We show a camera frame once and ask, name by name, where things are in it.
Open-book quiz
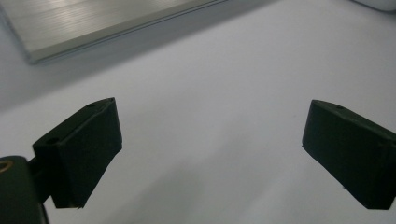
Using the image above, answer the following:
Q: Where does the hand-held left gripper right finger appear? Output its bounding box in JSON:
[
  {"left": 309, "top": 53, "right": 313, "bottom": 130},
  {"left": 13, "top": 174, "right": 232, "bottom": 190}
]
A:
[{"left": 301, "top": 99, "right": 396, "bottom": 211}]

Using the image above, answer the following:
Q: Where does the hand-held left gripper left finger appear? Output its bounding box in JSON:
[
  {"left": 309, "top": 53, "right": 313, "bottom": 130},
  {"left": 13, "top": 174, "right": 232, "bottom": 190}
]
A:
[{"left": 32, "top": 97, "right": 123, "bottom": 209}]

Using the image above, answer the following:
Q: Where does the brushed metal plate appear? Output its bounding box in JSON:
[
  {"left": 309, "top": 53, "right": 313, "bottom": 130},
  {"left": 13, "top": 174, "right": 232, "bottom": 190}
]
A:
[{"left": 0, "top": 0, "right": 230, "bottom": 65}]

